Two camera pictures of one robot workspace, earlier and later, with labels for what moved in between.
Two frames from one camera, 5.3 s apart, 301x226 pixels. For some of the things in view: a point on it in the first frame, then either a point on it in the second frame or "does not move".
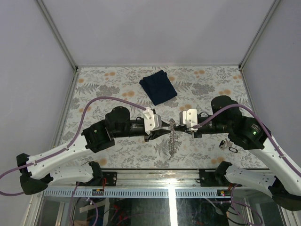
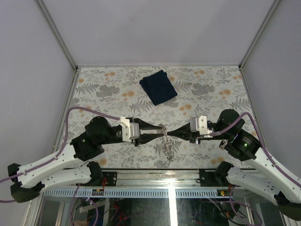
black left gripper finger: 164,124 -> 143,125
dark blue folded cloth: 158,87 does not move
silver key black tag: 224,144 does not move
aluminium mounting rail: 156,180 does not move
